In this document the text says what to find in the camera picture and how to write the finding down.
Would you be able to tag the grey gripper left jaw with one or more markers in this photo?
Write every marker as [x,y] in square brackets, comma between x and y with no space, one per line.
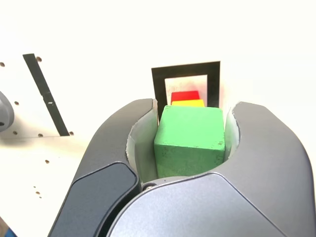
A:
[106,148]

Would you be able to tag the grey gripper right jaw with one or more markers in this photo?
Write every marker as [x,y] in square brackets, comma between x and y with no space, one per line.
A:
[247,197]

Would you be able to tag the green cube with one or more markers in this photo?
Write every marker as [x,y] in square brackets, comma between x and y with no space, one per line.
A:
[190,138]

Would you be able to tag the yellow cube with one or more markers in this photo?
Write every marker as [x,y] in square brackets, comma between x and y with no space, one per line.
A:
[187,103]

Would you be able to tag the red cube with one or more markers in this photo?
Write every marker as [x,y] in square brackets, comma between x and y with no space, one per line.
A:
[185,95]

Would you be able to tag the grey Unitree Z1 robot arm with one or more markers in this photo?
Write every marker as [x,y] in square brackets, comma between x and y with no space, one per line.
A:
[5,113]

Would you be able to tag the black tape square outline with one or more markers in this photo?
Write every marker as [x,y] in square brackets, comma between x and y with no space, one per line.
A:
[158,81]

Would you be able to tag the black tape strip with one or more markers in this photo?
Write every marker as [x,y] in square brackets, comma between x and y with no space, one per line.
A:
[45,95]

